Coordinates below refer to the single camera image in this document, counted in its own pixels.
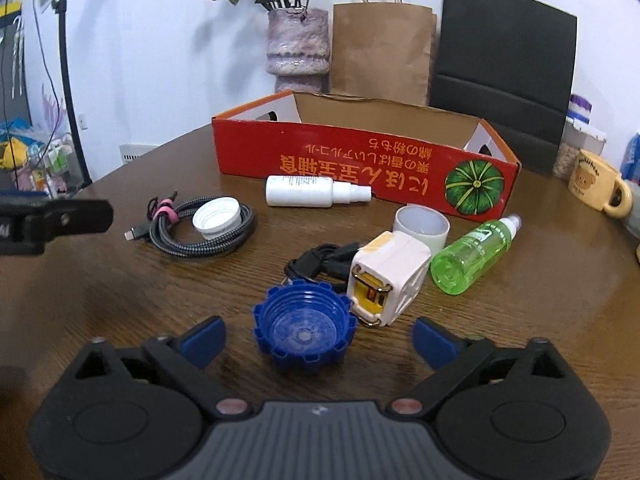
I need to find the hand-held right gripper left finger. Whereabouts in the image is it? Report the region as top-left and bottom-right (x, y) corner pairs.
(75, 316), (251, 418)

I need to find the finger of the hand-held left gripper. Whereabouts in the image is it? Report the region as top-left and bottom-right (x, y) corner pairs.
(26, 199), (115, 256)

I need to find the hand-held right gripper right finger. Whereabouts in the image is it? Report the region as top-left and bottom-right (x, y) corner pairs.
(391, 317), (568, 418)

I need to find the white power adapter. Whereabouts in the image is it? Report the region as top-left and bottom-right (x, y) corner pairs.
(346, 231), (432, 328)

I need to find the green spray bottle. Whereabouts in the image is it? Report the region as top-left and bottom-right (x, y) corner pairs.
(431, 215), (523, 297)

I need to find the grey braided cable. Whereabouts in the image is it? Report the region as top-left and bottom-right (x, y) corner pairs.
(125, 190), (256, 259)

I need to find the blue plastic cap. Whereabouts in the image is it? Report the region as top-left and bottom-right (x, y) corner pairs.
(252, 280), (359, 373)

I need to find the white tape roll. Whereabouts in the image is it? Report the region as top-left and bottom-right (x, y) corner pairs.
(394, 205), (451, 256)

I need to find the white plastic cap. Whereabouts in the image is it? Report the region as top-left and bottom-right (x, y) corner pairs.
(193, 198), (242, 241)

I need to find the black cable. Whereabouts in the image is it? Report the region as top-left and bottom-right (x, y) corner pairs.
(283, 243), (361, 291)

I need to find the white spray bottle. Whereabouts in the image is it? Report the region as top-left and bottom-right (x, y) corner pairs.
(265, 175), (373, 208)

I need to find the red cardboard box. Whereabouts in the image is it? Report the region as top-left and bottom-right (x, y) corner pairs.
(211, 91), (522, 223)

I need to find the shelf of small toys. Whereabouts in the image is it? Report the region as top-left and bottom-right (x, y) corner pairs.
(0, 119), (83, 197)

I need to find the black curved stand pole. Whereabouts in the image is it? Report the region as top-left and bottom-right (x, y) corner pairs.
(54, 0), (94, 188)

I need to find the yellow bear mug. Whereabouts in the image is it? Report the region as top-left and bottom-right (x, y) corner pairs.
(567, 149), (633, 218)

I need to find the clear container of nuts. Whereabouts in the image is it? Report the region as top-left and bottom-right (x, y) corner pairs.
(554, 120), (608, 181)

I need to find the blue drink can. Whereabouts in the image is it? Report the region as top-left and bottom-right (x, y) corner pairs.
(620, 132), (640, 186)

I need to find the purple capped white jar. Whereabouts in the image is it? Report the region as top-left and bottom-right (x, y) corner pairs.
(567, 94), (593, 123)

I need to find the mottled purple vase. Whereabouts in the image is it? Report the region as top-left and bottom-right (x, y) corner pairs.
(266, 7), (331, 93)

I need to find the brown paper bag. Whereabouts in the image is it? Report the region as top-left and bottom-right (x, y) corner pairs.
(330, 0), (437, 107)

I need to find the black paper bag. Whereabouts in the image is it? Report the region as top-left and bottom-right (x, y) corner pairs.
(430, 0), (578, 176)

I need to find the white wall vent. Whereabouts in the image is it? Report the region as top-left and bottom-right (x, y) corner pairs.
(119, 143), (161, 164)

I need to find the dark wall board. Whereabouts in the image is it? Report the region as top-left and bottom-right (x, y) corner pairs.
(0, 0), (32, 126)

